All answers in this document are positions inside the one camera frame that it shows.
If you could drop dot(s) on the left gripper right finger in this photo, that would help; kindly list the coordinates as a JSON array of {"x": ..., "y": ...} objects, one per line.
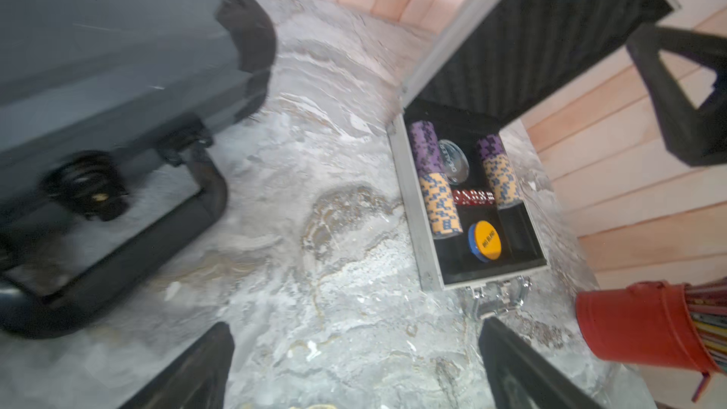
[{"x": 520, "y": 377}]

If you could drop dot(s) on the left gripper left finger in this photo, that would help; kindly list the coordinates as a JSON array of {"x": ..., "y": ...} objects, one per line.
[{"x": 195, "y": 379}]

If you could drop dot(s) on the bundle of pencils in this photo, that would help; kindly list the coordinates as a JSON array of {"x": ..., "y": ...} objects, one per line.
[{"x": 710, "y": 324}]

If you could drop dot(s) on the dark grey poker case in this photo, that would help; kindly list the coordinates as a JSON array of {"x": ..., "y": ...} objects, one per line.
[{"x": 97, "y": 93}]

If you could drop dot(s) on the right poker chip stack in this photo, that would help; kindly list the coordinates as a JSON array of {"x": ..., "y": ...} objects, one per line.
[{"x": 500, "y": 174}]

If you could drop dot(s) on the red pencil cup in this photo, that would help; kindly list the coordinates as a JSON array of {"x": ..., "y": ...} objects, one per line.
[{"x": 650, "y": 323}]

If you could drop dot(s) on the silver aluminium poker case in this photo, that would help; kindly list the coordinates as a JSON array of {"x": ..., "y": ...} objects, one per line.
[{"x": 492, "y": 64}]

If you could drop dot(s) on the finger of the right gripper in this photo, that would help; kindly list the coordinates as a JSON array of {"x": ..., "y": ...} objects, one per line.
[{"x": 696, "y": 135}]

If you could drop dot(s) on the poker chip stack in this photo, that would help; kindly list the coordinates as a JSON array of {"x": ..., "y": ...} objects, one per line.
[
  {"x": 435, "y": 189},
  {"x": 500, "y": 174}
]

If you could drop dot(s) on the clear round dealer button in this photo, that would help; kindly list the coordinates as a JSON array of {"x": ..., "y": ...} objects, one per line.
[{"x": 454, "y": 161}]

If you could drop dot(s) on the left poker chip stack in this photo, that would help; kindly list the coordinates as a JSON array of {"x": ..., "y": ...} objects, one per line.
[{"x": 435, "y": 189}]

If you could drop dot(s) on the red dice row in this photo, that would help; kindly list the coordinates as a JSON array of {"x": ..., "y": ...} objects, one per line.
[{"x": 473, "y": 197}]

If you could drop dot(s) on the yellow blue dealer button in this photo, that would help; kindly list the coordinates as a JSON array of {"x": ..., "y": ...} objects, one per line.
[{"x": 484, "y": 241}]

